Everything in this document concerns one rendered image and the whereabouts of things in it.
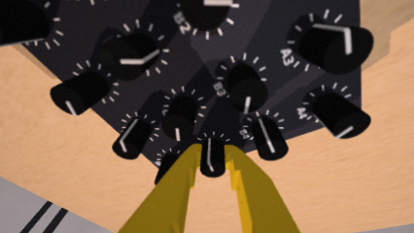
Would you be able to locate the black knob box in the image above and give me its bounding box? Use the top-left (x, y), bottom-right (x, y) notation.
top-left (0, 0), bottom-right (374, 185)

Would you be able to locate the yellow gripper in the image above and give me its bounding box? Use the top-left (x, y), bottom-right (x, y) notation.
top-left (118, 144), bottom-right (301, 233)

